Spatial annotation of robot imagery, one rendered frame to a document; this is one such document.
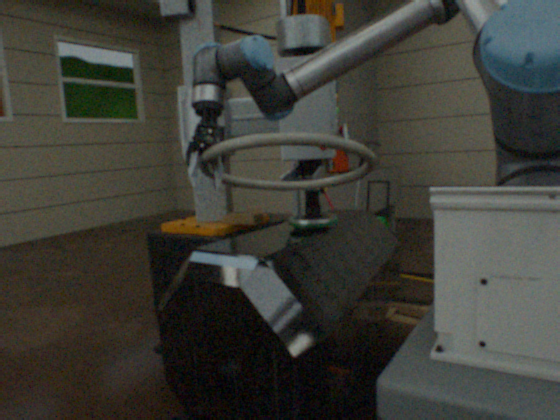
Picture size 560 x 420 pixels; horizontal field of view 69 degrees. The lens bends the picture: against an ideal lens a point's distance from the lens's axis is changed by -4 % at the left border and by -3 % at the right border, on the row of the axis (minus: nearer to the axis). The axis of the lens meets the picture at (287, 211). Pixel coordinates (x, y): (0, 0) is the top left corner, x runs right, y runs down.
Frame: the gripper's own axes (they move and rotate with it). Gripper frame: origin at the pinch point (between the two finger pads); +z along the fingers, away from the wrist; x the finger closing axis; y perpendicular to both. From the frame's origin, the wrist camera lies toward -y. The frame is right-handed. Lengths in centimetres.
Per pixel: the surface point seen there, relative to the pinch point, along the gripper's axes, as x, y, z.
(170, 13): -5, -102, -116
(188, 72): 8, -116, -90
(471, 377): 27, 60, 38
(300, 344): 33, -18, 44
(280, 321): 28, -22, 37
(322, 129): 53, -41, -36
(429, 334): 31, 47, 34
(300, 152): 47, -48, -27
